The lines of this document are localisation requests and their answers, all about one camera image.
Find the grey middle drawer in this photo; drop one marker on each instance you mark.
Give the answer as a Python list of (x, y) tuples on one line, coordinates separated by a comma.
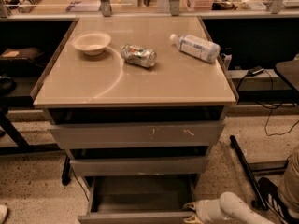
[(140, 166)]

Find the black bag on shelf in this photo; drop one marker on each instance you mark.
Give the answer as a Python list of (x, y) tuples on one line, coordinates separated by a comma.
[(22, 62)]

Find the grey drawer cabinet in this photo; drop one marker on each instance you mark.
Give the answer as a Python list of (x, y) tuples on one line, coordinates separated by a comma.
[(82, 89)]

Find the black floor bar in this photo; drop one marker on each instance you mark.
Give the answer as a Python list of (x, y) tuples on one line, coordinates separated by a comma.
[(259, 202)]

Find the clear plastic water bottle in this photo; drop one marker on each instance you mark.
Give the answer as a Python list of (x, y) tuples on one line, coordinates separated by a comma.
[(197, 47)]

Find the grey top drawer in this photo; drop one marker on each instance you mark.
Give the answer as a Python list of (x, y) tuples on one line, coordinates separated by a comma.
[(125, 135)]

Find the black and white sneaker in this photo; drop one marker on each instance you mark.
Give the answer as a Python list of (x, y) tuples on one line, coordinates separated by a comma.
[(269, 193)]

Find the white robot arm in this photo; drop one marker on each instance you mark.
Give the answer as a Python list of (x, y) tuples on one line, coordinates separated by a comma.
[(228, 207)]

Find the crushed soda can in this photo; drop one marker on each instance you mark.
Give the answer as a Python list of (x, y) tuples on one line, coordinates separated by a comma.
[(137, 55)]

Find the black power adapter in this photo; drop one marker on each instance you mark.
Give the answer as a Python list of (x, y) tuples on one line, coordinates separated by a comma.
[(255, 71)]

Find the white paper bowl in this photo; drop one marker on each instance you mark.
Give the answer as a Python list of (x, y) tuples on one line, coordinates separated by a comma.
[(92, 43)]

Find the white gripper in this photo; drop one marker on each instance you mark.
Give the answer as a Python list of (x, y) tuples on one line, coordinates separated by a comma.
[(203, 209)]

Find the grey drawer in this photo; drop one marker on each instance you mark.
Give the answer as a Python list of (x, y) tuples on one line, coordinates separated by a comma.
[(152, 199), (140, 166), (125, 135)]

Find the white shoe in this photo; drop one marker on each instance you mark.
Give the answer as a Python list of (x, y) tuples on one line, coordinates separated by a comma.
[(3, 213)]

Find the grey bottom drawer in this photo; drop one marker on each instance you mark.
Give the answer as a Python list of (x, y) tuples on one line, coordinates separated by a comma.
[(152, 199)]

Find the beige trouser leg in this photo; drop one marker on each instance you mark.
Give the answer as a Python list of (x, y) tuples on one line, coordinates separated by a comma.
[(288, 188)]

